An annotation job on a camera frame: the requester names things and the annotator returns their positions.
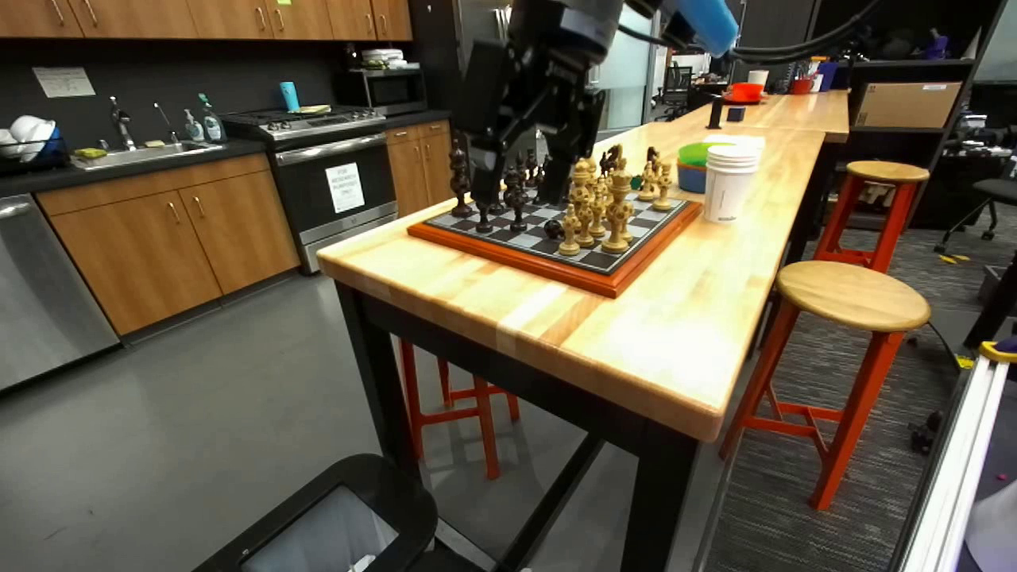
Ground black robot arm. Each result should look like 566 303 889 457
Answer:
456 0 740 203

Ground light wooden chess pieces group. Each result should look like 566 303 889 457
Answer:
557 146 680 257

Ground black chess piece left corner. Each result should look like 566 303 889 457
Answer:
451 143 474 221

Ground butcher block table black legs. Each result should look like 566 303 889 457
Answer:
318 93 849 572

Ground orange stool under table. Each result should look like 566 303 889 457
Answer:
396 336 522 481

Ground stainless steel oven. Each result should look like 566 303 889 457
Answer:
226 112 393 272

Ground green round container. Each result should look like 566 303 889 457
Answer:
677 143 710 194

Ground microwave oven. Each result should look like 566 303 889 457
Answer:
337 70 426 114

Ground white plastic cup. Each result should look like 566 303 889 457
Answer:
701 138 766 223

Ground red bowl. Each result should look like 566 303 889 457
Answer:
726 82 766 106

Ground near wooden orange stool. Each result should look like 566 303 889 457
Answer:
722 261 932 508

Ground wooden orange stool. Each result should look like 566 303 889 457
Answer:
722 261 932 508
811 160 933 272

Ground kitchen sink with faucet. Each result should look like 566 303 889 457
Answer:
70 98 223 173

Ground wooden base cabinets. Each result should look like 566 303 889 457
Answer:
37 156 298 334

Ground far wooden orange stool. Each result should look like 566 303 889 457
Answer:
811 160 933 272

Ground stainless steel dishwasher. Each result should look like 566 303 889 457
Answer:
0 194 122 387

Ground wooden upper cabinets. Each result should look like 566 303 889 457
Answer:
0 0 412 42

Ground chess board with orange frame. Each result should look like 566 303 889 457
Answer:
411 201 700 298

